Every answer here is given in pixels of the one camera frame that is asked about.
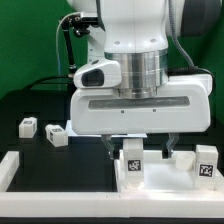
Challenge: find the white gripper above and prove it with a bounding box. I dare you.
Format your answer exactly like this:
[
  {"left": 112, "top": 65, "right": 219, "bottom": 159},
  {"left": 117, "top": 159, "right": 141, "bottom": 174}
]
[{"left": 70, "top": 74, "right": 212, "bottom": 160}]

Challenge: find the white square tabletop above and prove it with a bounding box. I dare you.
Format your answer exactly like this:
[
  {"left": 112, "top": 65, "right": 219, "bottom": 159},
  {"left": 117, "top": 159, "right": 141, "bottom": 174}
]
[{"left": 114, "top": 150, "right": 224, "bottom": 193}]

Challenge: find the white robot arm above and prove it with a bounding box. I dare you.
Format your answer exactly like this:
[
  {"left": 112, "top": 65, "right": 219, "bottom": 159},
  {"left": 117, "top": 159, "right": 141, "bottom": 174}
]
[{"left": 70, "top": 0, "right": 222, "bottom": 158}]

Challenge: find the white sheet with tags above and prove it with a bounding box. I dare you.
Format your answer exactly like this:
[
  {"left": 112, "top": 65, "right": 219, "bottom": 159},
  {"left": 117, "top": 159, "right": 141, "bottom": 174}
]
[{"left": 65, "top": 120, "right": 147, "bottom": 138}]

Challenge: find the white U-shaped fence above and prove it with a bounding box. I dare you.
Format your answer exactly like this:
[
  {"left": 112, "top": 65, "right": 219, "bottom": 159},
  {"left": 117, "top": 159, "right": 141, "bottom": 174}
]
[{"left": 0, "top": 151, "right": 224, "bottom": 218}]

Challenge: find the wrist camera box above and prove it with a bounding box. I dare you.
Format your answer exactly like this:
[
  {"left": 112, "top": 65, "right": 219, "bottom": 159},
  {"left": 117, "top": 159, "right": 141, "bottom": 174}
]
[{"left": 73, "top": 59, "right": 122, "bottom": 89}]

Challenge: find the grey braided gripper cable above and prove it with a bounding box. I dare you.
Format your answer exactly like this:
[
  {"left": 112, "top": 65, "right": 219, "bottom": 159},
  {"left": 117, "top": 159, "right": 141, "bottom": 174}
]
[{"left": 167, "top": 0, "right": 214, "bottom": 98}]

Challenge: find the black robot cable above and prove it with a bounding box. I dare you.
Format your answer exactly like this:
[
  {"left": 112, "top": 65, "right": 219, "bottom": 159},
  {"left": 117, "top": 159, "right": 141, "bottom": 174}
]
[{"left": 22, "top": 15, "right": 83, "bottom": 92}]

